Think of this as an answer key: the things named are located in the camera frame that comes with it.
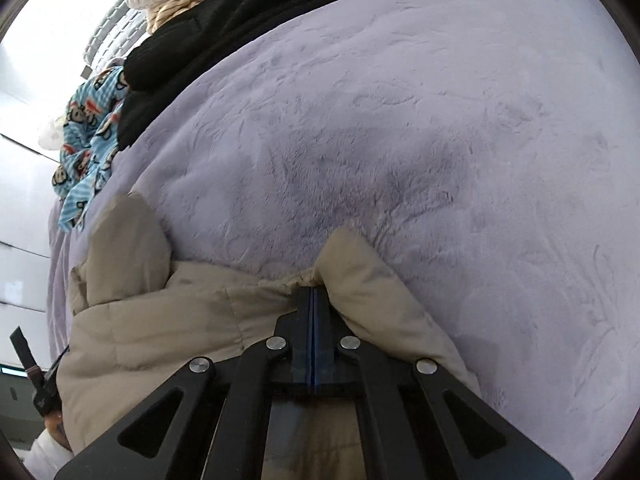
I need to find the beige puffer jacket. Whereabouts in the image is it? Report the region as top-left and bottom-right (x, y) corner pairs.
(56, 192), (482, 480)

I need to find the white wardrobe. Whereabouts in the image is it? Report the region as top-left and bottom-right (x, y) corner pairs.
(0, 35), (87, 376)

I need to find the person's left hand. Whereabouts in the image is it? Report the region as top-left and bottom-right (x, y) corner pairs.
(44, 410), (72, 448)

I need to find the beige striped garment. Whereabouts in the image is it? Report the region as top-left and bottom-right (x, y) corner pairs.
(146, 0), (247, 34)

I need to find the white floral plastic bag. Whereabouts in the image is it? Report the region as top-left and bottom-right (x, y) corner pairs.
(39, 115), (67, 151)

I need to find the black sweater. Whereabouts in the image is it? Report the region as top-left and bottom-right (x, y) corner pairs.
(117, 0), (415, 152)

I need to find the grey quilted headboard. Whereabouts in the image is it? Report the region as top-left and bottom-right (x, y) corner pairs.
(82, 0), (152, 69)

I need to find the blue monkey print pajamas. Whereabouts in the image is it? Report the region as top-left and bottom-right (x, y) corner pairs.
(51, 66), (132, 233)

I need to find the lavender plush blanket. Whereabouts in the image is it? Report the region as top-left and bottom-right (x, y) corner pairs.
(47, 0), (637, 480)

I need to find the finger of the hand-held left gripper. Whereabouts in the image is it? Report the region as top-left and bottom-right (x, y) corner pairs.
(10, 326), (40, 376)

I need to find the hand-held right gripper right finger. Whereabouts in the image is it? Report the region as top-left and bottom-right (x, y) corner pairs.
(313, 287), (573, 480)

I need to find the person's left forearm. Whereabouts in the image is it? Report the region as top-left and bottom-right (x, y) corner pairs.
(21, 432), (75, 480)

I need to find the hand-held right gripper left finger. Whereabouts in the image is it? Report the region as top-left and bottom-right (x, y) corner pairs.
(54, 287), (313, 480)

